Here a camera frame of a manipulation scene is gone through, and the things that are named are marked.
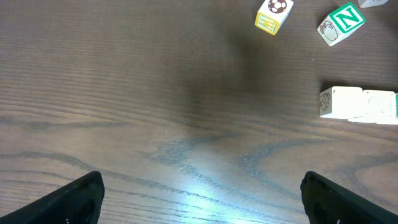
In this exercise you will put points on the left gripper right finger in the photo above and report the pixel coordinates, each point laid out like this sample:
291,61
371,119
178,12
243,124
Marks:
327,202

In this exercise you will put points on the cream picture block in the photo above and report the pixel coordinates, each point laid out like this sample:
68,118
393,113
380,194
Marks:
272,14

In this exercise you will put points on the green N block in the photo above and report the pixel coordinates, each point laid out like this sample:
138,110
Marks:
340,24

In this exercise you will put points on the yellow C block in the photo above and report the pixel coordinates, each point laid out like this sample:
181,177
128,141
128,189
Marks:
341,102

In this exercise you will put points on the green R block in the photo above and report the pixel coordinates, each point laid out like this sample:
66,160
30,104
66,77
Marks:
393,119

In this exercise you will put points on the red A block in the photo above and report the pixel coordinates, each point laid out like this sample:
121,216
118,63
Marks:
371,3

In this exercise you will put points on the yellow O block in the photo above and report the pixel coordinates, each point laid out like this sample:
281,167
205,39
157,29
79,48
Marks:
379,107

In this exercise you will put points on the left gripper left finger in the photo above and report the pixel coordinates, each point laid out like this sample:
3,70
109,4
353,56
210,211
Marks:
79,201

